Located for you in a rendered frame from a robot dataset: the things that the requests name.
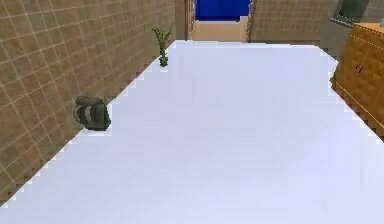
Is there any green potted house plant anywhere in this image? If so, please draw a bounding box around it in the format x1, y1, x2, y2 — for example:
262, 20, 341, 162
151, 21, 175, 68

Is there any orange wooden cupboard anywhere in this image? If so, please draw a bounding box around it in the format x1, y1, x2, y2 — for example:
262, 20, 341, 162
330, 22, 384, 138

